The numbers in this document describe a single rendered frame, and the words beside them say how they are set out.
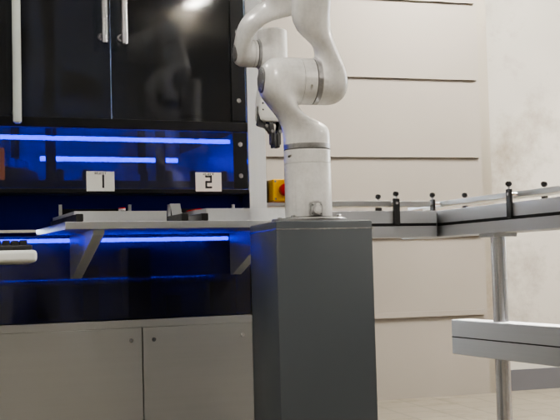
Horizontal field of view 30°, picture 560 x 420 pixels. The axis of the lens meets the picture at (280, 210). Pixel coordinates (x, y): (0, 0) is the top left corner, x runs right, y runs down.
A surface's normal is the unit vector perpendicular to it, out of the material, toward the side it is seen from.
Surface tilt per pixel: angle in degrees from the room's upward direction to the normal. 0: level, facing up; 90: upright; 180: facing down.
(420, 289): 90
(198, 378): 90
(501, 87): 90
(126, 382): 90
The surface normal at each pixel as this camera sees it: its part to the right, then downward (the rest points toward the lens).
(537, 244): 0.28, -0.06
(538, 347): -0.93, 0.00
